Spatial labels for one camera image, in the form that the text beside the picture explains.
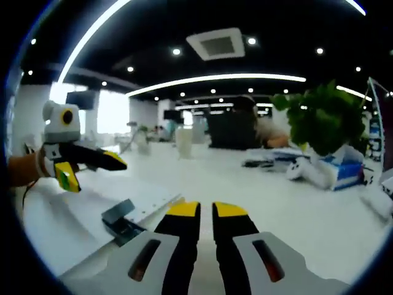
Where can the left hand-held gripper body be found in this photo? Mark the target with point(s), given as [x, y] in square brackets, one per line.
[61, 132]

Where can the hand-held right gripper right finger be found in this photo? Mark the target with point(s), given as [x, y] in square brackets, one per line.
[233, 246]

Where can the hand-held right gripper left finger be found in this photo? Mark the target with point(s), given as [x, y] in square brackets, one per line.
[178, 246]

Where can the white paper sheet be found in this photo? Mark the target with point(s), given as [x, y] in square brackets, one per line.
[92, 202]

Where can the black hanging monitor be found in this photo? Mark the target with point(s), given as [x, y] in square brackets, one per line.
[170, 115]
[80, 99]

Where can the long curved ceiling light strip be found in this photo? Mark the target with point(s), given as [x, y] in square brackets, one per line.
[75, 46]

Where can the stack of blue white books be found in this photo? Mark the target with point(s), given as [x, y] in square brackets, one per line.
[264, 159]

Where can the white game controller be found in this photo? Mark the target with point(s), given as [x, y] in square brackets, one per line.
[307, 173]

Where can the blue tissue box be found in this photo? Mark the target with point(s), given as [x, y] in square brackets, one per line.
[347, 175]

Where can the green potted plant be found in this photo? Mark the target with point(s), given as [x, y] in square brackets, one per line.
[325, 123]

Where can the arched ceiling light strip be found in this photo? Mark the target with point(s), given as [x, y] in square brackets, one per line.
[230, 75]

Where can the ceiling air conditioner vent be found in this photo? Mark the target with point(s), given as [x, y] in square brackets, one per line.
[216, 46]

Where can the round ceiling spotlights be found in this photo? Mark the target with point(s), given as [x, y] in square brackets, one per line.
[251, 40]

